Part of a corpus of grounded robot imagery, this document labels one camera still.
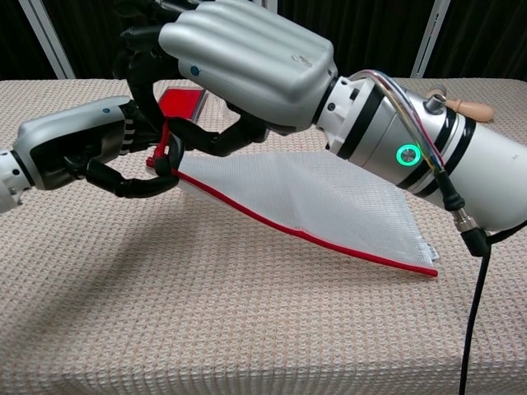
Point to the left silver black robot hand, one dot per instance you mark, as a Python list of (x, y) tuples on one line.
[(70, 131)]

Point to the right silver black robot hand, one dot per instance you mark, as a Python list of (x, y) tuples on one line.
[(247, 61)]

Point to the clear zipper pouch red trim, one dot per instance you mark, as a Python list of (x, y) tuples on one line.
[(329, 205)]

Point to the red rectangular stamp pad case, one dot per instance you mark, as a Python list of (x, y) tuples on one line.
[(181, 103)]

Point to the black pleated curtain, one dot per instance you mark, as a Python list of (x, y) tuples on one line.
[(16, 45), (94, 29), (490, 37), (370, 29)]

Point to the small wooden toy hammer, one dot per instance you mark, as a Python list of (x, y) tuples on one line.
[(473, 109)]

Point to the beige woven tablecloth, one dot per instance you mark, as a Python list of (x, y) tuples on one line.
[(206, 321)]

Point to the silver aluminium frame pillar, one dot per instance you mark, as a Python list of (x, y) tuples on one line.
[(45, 37), (430, 37)]

